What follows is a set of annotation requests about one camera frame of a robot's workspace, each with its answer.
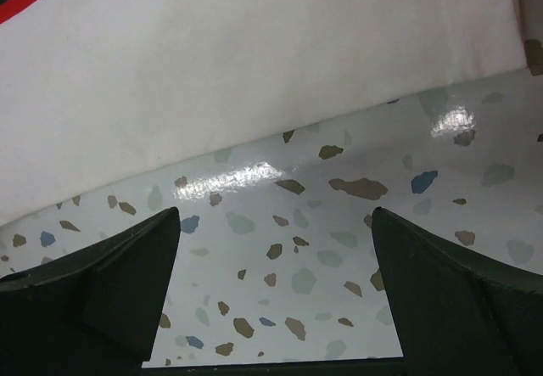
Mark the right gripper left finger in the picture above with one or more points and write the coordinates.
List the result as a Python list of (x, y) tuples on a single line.
[(95, 311)]

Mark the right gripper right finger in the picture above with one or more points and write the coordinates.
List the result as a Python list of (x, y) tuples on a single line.
[(456, 311)]

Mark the white coca-cola t-shirt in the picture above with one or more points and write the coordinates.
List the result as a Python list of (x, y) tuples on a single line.
[(95, 91)]

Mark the orange plastic basket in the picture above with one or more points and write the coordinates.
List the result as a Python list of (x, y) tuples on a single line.
[(531, 30)]

